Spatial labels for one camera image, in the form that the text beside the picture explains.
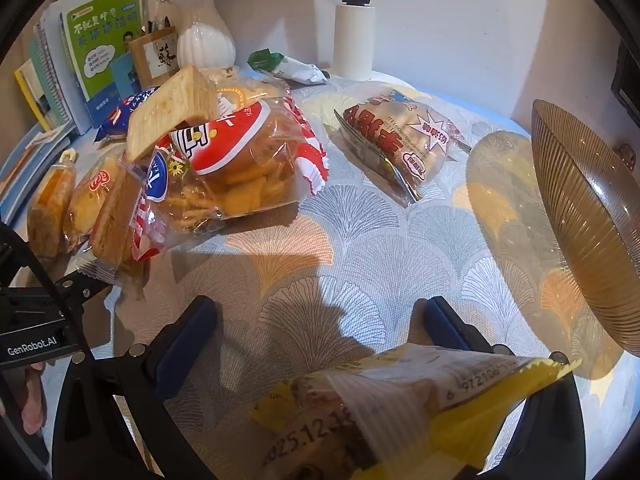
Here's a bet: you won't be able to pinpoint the green white snack packet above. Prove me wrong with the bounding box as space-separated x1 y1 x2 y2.
248 50 331 86

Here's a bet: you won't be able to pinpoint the person's left hand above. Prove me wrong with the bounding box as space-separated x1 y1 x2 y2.
0 362 48 436

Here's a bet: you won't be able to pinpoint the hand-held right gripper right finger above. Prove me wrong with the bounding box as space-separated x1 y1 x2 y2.
422 295 586 480

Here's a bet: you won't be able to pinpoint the spiral bound book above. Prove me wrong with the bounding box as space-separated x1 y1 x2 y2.
32 0 76 133

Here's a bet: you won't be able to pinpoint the brown paper pen holder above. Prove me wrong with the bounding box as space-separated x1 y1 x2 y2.
127 19 181 90

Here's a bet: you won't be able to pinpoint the red white striped snack bag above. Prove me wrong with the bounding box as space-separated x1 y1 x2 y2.
127 77 331 261

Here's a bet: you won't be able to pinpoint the yellow snack packet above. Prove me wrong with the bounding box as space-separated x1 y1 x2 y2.
250 342 583 480

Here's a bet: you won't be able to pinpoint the white ribbed vase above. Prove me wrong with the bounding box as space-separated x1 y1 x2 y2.
176 0 237 70

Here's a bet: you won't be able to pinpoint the orange cake packet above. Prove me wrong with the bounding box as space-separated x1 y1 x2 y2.
26 149 78 260

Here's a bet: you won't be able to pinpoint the egg bread packet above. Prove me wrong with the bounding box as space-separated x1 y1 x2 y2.
62 152 126 256

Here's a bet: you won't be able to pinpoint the bread packets at left edge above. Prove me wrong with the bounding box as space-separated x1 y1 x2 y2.
0 221 96 361

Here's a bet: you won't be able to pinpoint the white desk lamp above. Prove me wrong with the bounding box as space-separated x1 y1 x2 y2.
332 0 376 81

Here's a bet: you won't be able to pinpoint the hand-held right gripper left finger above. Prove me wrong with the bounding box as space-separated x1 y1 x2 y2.
52 295 218 480

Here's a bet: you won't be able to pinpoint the red label cracker packet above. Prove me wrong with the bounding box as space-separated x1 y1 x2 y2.
334 87 473 207

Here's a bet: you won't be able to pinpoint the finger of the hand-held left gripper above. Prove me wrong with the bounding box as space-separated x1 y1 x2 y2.
50 267 118 311

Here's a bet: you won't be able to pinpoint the blue snack packet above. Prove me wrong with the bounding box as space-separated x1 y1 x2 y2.
95 85 161 142

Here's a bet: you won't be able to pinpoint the round woven plate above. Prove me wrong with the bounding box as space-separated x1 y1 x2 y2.
530 99 640 358

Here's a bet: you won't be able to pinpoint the light blue book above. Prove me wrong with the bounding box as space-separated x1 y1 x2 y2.
0 122 76 223

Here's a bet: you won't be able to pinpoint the dark wall panel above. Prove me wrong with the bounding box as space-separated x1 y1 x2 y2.
611 40 640 128

